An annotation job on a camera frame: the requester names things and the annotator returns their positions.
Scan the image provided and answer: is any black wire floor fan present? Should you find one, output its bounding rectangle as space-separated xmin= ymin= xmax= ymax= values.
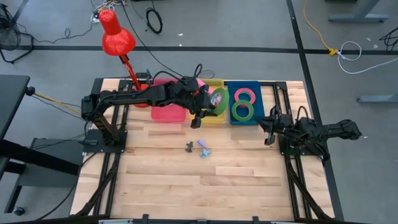
xmin=0 ymin=2 xmax=35 ymax=65

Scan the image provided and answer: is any pink tape roll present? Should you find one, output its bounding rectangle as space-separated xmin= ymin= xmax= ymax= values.
xmin=234 ymin=88 xmax=257 ymax=108

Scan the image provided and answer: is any yellow extension cable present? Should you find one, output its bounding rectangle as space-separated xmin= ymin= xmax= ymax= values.
xmin=303 ymin=0 xmax=339 ymax=56

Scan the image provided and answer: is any pink stapler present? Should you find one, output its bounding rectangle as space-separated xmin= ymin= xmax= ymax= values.
xmin=195 ymin=78 xmax=215 ymax=94

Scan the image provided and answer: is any yellow rod with black knob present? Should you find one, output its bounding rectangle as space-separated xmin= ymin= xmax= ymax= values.
xmin=25 ymin=86 xmax=85 ymax=116

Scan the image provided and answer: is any black side table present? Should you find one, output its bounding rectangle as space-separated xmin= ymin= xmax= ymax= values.
xmin=0 ymin=74 xmax=31 ymax=141

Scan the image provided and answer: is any red desk lamp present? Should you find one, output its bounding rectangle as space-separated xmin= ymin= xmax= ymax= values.
xmin=98 ymin=9 xmax=154 ymax=108

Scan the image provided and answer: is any blue plastic bin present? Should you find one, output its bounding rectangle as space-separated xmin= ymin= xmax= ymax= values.
xmin=228 ymin=80 xmax=266 ymax=126

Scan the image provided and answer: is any grey desk base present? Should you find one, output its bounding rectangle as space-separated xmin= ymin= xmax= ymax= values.
xmin=4 ymin=136 xmax=85 ymax=215

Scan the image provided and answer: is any black coiled cable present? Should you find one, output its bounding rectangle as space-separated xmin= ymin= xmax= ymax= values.
xmin=146 ymin=7 xmax=164 ymax=34

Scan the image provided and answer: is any pink translucent plastic bin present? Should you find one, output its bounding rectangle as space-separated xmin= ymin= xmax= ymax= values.
xmin=151 ymin=78 xmax=187 ymax=123

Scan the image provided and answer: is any white cable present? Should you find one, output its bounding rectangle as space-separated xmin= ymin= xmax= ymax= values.
xmin=337 ymin=40 xmax=398 ymax=75

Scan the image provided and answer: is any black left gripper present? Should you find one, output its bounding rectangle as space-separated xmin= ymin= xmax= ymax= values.
xmin=182 ymin=83 xmax=219 ymax=129

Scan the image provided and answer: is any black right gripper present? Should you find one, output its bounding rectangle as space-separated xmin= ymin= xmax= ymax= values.
xmin=255 ymin=105 xmax=289 ymax=146

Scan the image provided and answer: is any grey desk foot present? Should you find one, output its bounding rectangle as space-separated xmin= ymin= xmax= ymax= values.
xmin=328 ymin=0 xmax=389 ymax=23
xmin=357 ymin=94 xmax=398 ymax=104

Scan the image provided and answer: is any yellow translucent plastic bin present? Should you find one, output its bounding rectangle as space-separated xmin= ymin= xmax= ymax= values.
xmin=189 ymin=78 xmax=225 ymax=124

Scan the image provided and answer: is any green tape roll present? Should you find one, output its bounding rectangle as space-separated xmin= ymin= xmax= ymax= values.
xmin=210 ymin=88 xmax=230 ymax=117
xmin=231 ymin=99 xmax=255 ymax=123

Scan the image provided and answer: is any black lamp power cable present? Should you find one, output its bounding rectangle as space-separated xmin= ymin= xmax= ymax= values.
xmin=119 ymin=0 xmax=187 ymax=79

